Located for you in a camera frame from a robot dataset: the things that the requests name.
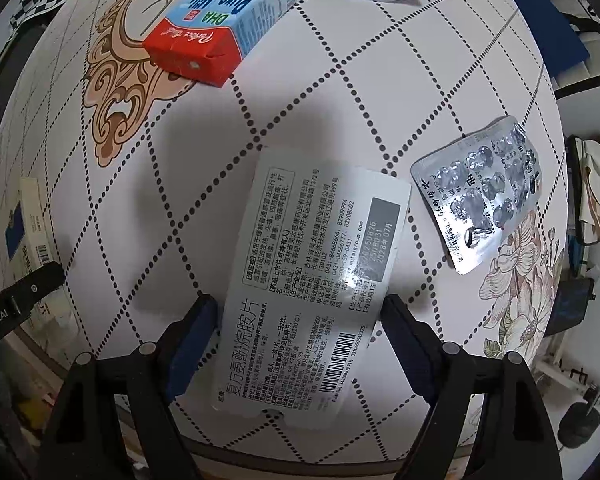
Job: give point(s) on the silver pill blister pack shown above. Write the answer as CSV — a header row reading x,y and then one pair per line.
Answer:
x,y
485,195

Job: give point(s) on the patterned white tablecloth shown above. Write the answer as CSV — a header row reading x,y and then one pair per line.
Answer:
x,y
340,105

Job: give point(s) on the black round stand base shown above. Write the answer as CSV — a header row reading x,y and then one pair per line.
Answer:
x,y
582,427

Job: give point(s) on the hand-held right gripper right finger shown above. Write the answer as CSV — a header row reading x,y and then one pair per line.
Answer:
x,y
399,332

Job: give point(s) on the white box with blue label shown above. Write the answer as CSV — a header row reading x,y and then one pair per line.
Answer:
x,y
27,220

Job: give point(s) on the red and blue milk carton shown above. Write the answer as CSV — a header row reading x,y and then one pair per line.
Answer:
x,y
215,25

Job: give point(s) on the white medicine box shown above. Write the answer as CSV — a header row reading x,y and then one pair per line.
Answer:
x,y
310,270

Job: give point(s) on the blue chair back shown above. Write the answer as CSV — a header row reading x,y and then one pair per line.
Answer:
x,y
535,5

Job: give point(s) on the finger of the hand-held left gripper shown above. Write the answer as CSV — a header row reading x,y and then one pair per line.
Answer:
x,y
37,285

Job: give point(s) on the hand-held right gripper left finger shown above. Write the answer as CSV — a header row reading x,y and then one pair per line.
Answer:
x,y
196,340

